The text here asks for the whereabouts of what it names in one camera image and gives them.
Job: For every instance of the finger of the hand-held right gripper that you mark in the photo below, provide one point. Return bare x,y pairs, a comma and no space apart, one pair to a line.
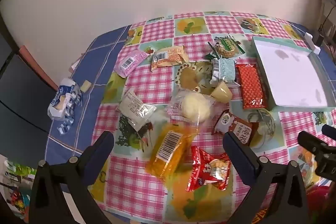
329,130
308,139

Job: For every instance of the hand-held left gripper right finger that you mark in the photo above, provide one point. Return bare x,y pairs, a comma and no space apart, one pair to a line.
235,153

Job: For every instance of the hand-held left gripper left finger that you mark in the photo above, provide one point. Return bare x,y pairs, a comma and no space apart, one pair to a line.
103,145

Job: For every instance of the red cartoon snack packet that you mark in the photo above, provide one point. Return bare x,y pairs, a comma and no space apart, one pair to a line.
210,171

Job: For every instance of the white printed snack packet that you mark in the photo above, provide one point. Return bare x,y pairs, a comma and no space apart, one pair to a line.
135,108

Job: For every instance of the pale yellow jelly cup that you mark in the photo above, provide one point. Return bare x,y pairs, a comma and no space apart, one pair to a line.
221,94

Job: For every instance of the orange clear snack packet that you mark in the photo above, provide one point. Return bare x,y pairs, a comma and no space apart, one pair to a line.
168,153

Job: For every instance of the red patterned snack packet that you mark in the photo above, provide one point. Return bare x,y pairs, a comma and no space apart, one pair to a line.
250,85

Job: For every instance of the white box with teal rim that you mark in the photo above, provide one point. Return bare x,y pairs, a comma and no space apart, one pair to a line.
288,71

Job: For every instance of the pink snack packet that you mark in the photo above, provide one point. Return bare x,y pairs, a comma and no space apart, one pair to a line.
130,62

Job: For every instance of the green white cookie packet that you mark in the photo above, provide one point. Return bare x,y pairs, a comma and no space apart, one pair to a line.
224,47

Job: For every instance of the brown red snack packet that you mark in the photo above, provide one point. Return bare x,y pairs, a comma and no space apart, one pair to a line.
231,124

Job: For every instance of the blue white crumpled wrapper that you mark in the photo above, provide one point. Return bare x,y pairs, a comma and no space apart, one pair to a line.
61,102

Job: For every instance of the clear packet with white bun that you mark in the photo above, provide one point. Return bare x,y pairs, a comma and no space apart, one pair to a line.
195,107

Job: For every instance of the small pale yellow candy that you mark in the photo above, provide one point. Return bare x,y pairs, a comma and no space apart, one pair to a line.
86,85

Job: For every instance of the teal dotted snack packet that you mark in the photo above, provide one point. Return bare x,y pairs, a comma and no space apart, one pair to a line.
225,70

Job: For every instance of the checkered fruit print tablecloth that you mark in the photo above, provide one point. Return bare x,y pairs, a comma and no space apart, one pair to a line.
157,77

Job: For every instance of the white plastic table clip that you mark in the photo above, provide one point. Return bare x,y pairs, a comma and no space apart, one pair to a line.
312,43

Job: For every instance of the pile of colourful bags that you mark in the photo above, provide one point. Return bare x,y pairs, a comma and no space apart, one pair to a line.
15,179

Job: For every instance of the black power adapter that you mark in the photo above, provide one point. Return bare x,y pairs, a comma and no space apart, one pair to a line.
319,36

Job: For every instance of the dark cabinet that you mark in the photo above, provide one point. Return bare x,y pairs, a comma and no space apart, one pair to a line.
15,87

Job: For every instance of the reddish wooden board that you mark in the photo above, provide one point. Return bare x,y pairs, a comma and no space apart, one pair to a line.
36,64

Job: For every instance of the beige orange snack packet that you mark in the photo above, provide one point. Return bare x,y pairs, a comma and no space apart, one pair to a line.
170,57

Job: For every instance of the white metal rack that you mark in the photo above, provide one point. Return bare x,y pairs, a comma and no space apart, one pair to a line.
326,3

